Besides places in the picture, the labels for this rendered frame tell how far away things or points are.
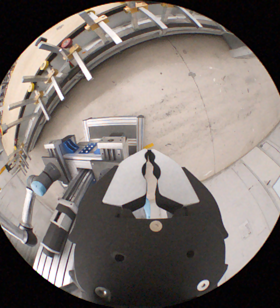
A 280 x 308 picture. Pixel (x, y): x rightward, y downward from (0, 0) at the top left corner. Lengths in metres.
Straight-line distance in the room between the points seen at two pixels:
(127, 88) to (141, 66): 0.40
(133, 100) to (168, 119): 0.58
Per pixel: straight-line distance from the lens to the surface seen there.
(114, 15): 1.06
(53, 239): 0.58
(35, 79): 0.88
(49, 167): 0.79
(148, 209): 0.41
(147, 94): 1.43
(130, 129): 1.27
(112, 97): 1.49
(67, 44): 0.87
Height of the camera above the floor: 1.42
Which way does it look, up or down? 59 degrees down
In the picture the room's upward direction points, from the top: 174 degrees counter-clockwise
